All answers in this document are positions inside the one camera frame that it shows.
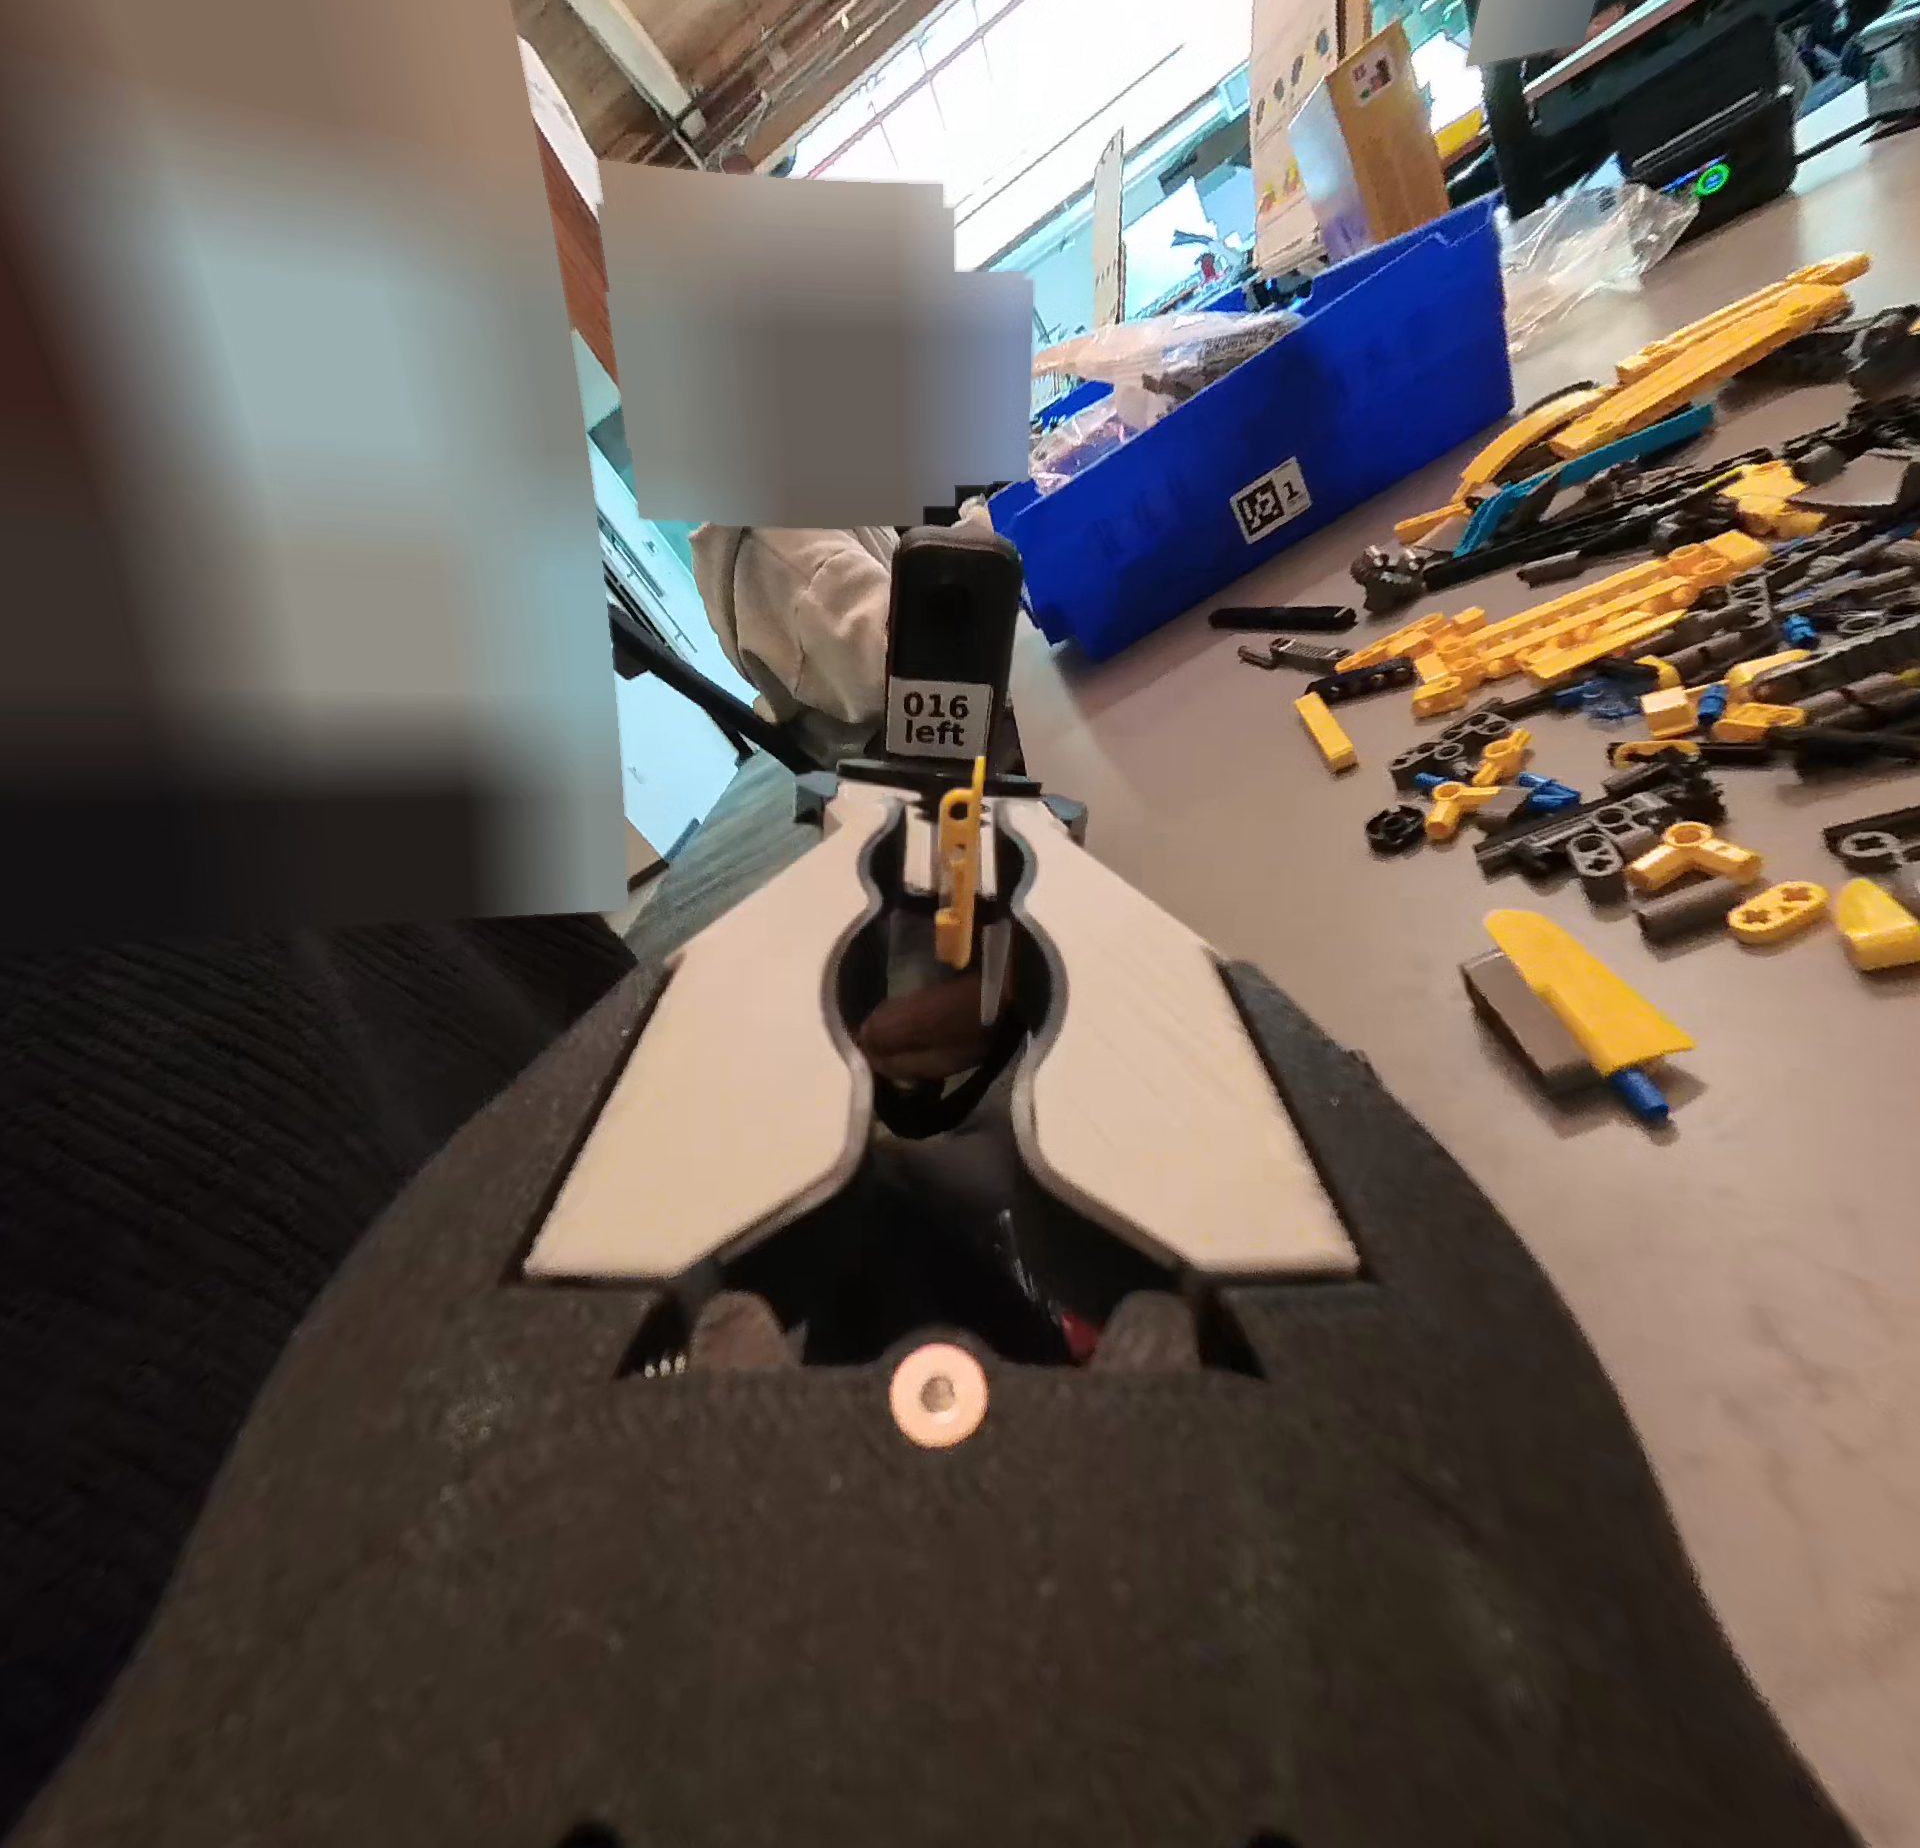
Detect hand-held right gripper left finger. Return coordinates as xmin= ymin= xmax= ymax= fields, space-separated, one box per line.
xmin=524 ymin=797 xmax=905 ymax=1287

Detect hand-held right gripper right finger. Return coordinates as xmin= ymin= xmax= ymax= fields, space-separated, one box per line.
xmin=989 ymin=801 xmax=1361 ymax=1275

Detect yellow curved slope piece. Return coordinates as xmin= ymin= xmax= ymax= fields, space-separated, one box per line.
xmin=932 ymin=756 xmax=989 ymax=969

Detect pile of toy building pieces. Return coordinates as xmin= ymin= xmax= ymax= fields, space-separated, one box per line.
xmin=1297 ymin=251 xmax=1920 ymax=976

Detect black office chair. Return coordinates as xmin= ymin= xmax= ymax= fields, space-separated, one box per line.
xmin=603 ymin=588 xmax=819 ymax=776

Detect clear plastic bags of parts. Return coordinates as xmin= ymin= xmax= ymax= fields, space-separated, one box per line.
xmin=1035 ymin=310 xmax=1306 ymax=432

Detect grey brick with yellow slope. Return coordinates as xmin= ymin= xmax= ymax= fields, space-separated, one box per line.
xmin=1462 ymin=909 xmax=1696 ymax=1125

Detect blue storage bin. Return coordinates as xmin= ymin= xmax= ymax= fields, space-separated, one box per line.
xmin=989 ymin=198 xmax=1515 ymax=664

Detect purple cardboard box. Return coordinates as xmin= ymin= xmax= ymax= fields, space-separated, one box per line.
xmin=1289 ymin=18 xmax=1455 ymax=267

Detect white and yellow cardboard box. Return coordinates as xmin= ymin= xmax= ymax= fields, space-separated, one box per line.
xmin=1251 ymin=0 xmax=1352 ymax=274

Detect crumpled clear plastic bag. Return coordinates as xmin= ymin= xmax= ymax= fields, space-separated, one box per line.
xmin=1499 ymin=180 xmax=1704 ymax=357

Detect black mini computer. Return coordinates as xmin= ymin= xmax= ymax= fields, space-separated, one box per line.
xmin=1611 ymin=10 xmax=1801 ymax=214

